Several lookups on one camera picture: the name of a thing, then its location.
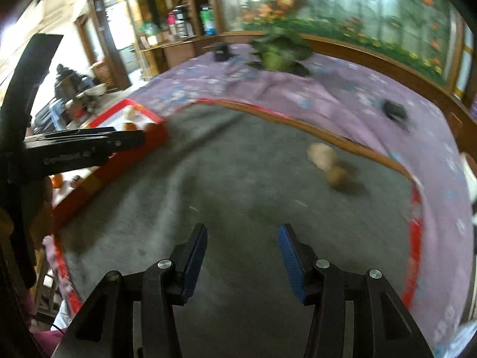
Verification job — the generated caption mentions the glass panel with flowers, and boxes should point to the glass panel with flowers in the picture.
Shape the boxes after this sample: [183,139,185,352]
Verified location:
[215,0,464,84]

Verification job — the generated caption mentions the grey mat with red edge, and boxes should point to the grey mat with red edge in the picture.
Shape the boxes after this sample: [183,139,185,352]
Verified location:
[56,99,425,358]

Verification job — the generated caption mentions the pale round food chunk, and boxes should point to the pale round food chunk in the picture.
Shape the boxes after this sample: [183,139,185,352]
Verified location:
[306,142,336,169]

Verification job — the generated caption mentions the wooden counter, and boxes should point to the wooden counter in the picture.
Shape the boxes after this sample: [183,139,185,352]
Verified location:
[138,34,209,79]

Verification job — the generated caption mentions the black thermos jug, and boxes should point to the black thermos jug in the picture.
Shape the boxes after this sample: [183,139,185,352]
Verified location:
[173,5,191,39]

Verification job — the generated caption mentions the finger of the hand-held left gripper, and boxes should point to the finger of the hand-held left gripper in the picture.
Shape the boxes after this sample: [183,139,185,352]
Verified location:
[25,127,117,146]
[56,130,147,155]

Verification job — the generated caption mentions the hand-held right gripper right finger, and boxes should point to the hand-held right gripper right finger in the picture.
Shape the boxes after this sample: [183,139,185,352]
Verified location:
[279,224,435,358]

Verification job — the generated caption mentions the purple floral cloth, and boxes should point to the purple floral cloth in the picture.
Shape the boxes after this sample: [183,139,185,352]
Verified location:
[41,42,477,358]

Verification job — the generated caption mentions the red tray with white inside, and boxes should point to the red tray with white inside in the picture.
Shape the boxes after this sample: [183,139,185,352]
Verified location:
[51,98,168,234]

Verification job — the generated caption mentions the black cylindrical container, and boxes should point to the black cylindrical container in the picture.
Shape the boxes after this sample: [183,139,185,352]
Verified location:
[213,42,232,62]

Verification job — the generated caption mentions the small black object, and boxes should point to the small black object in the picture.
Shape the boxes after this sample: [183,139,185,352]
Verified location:
[382,98,409,122]

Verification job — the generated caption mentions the wooden stool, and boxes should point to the wooden stool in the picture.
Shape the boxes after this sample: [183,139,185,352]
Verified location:
[33,245,61,314]

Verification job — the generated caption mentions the person's pink clothing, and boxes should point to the person's pink clothing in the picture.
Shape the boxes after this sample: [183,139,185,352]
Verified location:
[29,327,65,358]

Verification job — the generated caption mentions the wooden chair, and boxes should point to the wooden chair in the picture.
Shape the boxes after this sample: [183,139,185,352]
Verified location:
[56,76,98,114]

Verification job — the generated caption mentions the tan food chunk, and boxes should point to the tan food chunk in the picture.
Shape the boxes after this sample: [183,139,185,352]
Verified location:
[326,166,349,189]

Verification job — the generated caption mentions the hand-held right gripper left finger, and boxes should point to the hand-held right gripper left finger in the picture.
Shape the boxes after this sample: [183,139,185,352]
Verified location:
[61,223,208,358]

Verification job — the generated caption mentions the green plastic bottle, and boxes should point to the green plastic bottle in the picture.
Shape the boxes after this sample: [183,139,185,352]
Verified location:
[199,4,217,36]

